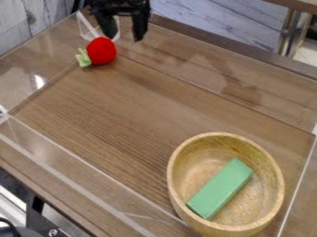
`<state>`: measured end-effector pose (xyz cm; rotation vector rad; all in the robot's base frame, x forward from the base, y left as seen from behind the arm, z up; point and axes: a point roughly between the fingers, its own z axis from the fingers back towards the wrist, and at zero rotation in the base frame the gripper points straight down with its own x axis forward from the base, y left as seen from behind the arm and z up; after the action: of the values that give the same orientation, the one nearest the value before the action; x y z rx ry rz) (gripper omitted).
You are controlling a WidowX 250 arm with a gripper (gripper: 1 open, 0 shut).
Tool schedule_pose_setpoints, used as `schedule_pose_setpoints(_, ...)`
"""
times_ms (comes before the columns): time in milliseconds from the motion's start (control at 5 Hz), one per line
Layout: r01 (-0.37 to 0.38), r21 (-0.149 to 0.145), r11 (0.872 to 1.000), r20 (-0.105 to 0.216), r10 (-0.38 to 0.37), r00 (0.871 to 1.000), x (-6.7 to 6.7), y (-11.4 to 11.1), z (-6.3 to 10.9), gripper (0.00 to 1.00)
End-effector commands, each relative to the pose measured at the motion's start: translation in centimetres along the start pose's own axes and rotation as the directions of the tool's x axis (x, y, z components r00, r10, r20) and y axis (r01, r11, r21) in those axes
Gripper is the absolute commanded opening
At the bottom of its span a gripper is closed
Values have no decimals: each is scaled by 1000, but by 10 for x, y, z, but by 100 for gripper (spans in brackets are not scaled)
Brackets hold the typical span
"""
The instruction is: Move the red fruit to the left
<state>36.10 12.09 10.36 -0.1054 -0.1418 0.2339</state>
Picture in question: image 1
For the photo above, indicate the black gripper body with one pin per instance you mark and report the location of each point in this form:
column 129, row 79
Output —
column 120, row 7

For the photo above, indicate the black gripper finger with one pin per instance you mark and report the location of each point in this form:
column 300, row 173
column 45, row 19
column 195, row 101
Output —
column 140, row 24
column 108, row 23

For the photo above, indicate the red plush strawberry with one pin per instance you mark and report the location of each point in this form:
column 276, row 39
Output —
column 100, row 53

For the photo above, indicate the metal table leg background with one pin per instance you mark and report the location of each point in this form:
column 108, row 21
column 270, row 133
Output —
column 294, row 32

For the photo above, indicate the wooden bowl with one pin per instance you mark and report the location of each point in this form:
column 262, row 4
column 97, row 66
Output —
column 195, row 163

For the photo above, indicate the green rectangular block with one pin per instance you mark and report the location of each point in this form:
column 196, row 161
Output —
column 216, row 193

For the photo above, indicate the clear acrylic corner bracket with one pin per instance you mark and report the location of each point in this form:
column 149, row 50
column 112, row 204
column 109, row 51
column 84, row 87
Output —
column 89, row 32

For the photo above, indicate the black table frame leg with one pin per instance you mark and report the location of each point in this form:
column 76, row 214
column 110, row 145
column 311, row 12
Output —
column 36, row 220

